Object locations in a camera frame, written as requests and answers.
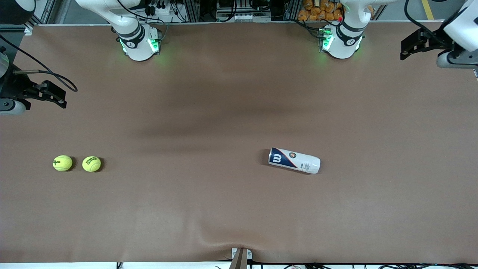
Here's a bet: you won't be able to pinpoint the tennis ball with black cross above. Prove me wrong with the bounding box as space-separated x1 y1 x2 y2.
53 155 73 172

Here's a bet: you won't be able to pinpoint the brown table mat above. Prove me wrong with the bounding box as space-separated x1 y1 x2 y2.
0 21 478 264

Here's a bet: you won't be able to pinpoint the white power strip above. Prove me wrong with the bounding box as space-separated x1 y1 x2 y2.
144 0 177 16

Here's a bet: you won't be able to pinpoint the blue white tennis ball can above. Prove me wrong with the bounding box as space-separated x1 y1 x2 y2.
268 147 321 174

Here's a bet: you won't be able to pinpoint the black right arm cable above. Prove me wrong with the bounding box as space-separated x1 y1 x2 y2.
0 34 78 92

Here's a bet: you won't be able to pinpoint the metal table edge clamp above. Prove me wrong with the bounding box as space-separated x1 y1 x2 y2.
231 247 253 269

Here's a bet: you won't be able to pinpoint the orange packaged items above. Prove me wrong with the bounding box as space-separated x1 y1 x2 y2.
298 0 345 22

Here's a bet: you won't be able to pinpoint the tennis ball with printed text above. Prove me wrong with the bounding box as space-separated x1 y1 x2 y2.
82 156 102 173

